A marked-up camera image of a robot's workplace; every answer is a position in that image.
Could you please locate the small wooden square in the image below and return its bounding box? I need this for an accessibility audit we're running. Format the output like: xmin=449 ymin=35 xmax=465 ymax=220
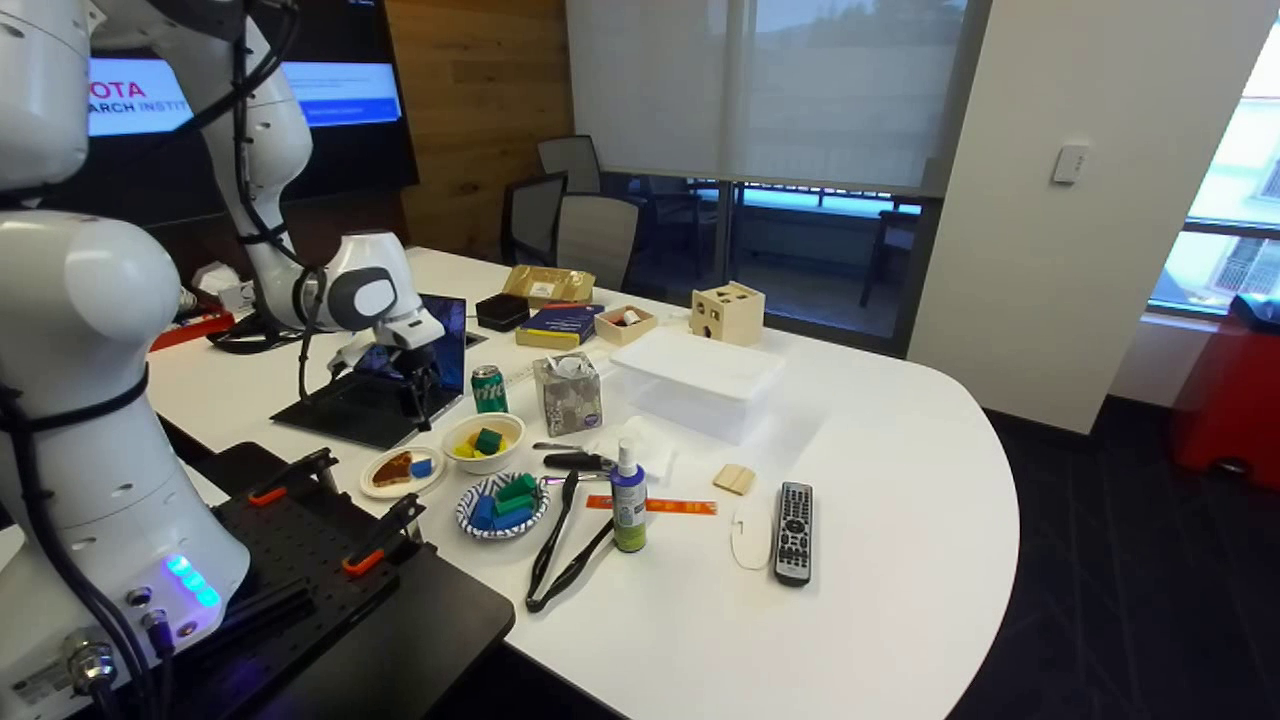
xmin=709 ymin=460 xmax=762 ymax=500

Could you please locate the black mounting plate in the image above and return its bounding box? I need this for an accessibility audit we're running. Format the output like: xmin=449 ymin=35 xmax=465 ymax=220
xmin=112 ymin=435 xmax=519 ymax=720

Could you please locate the grey remote control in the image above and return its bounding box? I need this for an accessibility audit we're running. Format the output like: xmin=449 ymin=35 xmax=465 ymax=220
xmin=768 ymin=475 xmax=819 ymax=593

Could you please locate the black handled tool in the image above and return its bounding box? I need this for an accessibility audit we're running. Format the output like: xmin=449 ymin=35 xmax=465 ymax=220
xmin=534 ymin=435 xmax=622 ymax=480

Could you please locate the blue book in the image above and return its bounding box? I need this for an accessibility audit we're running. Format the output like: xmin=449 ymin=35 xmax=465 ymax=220
xmin=511 ymin=301 xmax=603 ymax=357

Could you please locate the black clamp orange handle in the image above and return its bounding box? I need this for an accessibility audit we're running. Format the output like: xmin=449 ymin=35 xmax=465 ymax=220
xmin=337 ymin=492 xmax=433 ymax=582
xmin=242 ymin=445 xmax=343 ymax=517

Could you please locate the small black box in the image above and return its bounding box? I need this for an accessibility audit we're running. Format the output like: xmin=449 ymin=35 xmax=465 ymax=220
xmin=472 ymin=290 xmax=536 ymax=337

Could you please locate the wooden shape sorter cube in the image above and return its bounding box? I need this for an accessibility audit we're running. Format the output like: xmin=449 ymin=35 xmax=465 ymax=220
xmin=684 ymin=280 xmax=772 ymax=352

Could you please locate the green soda can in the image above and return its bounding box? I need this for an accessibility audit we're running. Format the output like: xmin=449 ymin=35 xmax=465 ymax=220
xmin=468 ymin=360 xmax=511 ymax=416

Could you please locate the black strap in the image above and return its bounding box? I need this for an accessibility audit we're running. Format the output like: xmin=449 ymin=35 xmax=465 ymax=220
xmin=519 ymin=462 xmax=622 ymax=615

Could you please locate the white light switch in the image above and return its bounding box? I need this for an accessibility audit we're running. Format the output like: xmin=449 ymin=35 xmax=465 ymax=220
xmin=1048 ymin=135 xmax=1095 ymax=192

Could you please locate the red object on table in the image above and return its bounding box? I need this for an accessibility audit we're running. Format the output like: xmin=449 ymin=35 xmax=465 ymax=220
xmin=146 ymin=309 xmax=244 ymax=357

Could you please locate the blue patterned paper plate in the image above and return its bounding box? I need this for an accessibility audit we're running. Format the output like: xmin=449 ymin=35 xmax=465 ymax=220
xmin=457 ymin=467 xmax=553 ymax=549

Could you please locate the black cable bundle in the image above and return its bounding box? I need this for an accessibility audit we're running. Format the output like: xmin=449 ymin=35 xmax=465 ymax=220
xmin=203 ymin=309 xmax=319 ymax=360

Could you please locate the black laptop blue screen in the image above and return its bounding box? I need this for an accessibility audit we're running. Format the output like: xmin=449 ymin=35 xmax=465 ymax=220
xmin=269 ymin=290 xmax=472 ymax=450

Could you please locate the orange ruler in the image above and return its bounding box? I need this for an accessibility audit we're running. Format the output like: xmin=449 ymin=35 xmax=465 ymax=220
xmin=586 ymin=492 xmax=719 ymax=518

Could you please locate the wall TV monitor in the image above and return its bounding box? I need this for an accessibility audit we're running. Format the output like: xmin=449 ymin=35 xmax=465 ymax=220
xmin=77 ymin=0 xmax=424 ymax=204

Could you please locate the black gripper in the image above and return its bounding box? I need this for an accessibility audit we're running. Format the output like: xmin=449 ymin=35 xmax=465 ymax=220
xmin=357 ymin=337 xmax=443 ymax=425

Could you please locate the basket of items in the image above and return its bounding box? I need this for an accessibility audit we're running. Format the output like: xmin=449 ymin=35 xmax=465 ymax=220
xmin=501 ymin=261 xmax=602 ymax=311

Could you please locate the white box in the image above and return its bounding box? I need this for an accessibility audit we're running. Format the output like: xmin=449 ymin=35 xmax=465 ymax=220
xmin=608 ymin=324 xmax=791 ymax=446

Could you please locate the grey office chair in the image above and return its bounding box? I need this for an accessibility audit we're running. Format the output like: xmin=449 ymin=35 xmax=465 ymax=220
xmin=536 ymin=131 xmax=608 ymax=198
xmin=496 ymin=173 xmax=573 ymax=269
xmin=553 ymin=192 xmax=645 ymax=297

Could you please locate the small wooden tray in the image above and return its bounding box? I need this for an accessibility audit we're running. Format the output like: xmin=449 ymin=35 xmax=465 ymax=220
xmin=592 ymin=301 xmax=663 ymax=352

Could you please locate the white roller blind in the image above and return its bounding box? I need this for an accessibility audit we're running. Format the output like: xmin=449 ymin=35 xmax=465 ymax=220
xmin=563 ymin=0 xmax=997 ymax=204

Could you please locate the red furniture piece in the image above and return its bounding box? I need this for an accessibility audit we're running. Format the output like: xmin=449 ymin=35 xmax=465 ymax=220
xmin=1167 ymin=316 xmax=1280 ymax=500

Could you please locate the white bowl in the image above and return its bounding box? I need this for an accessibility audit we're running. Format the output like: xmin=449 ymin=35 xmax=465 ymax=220
xmin=441 ymin=413 xmax=534 ymax=480

